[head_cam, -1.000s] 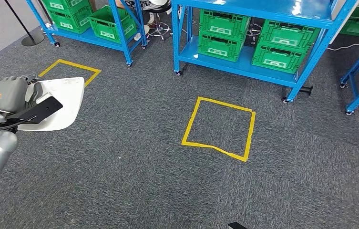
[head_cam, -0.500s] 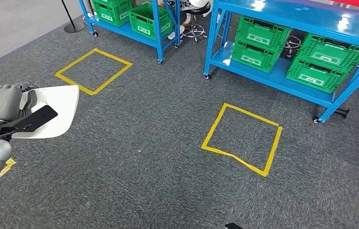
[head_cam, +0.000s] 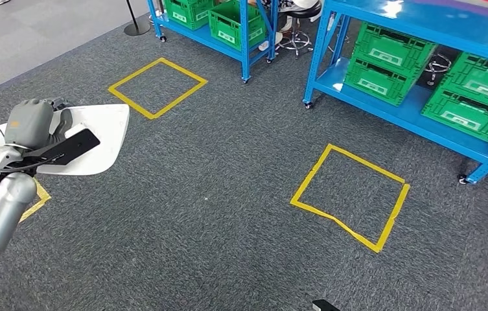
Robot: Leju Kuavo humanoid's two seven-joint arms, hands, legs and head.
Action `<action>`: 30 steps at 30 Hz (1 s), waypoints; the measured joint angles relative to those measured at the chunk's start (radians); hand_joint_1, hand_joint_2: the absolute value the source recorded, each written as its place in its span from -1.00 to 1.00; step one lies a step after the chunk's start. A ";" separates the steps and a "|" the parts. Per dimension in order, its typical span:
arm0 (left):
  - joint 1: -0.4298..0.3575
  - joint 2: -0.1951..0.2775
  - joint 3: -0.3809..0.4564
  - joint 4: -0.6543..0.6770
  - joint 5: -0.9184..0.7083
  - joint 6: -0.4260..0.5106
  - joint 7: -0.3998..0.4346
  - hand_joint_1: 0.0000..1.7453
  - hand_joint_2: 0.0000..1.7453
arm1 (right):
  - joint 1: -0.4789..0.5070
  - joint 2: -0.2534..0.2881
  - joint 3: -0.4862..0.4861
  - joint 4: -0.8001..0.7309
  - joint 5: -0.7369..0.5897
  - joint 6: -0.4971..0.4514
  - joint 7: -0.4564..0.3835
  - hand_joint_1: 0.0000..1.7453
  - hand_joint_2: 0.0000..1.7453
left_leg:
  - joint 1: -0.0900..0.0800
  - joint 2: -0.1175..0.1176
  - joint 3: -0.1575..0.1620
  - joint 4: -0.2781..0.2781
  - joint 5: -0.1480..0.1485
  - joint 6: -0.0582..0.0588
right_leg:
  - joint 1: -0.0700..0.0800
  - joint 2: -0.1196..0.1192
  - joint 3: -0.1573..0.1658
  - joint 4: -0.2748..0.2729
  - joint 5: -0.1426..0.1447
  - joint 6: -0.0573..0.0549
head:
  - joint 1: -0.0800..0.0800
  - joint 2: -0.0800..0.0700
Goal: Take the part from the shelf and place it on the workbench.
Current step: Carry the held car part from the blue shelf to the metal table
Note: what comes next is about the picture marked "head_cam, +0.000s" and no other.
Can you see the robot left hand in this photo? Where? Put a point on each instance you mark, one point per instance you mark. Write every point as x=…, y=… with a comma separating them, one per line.
x=29, y=122

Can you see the white plastic shell part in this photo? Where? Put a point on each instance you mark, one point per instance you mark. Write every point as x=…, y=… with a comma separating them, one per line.
x=106, y=129

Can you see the blue metal shelf rack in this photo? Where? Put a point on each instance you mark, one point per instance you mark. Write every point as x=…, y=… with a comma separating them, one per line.
x=209, y=38
x=441, y=30

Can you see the yellow floor tape square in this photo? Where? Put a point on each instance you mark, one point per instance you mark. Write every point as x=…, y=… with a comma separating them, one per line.
x=37, y=209
x=132, y=101

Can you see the black barrier stanchion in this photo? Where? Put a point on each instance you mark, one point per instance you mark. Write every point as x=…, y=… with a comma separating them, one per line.
x=137, y=29

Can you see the person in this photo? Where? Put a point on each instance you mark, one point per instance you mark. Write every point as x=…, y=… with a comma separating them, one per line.
x=288, y=5

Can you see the yellow tape square, bent edge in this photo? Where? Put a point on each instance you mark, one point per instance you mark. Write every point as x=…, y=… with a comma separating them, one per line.
x=309, y=180

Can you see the chrome base stool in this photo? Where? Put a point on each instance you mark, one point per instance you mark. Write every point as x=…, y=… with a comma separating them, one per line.
x=437, y=71
x=306, y=10

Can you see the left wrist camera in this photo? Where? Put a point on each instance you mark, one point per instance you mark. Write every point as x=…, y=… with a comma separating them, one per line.
x=72, y=146

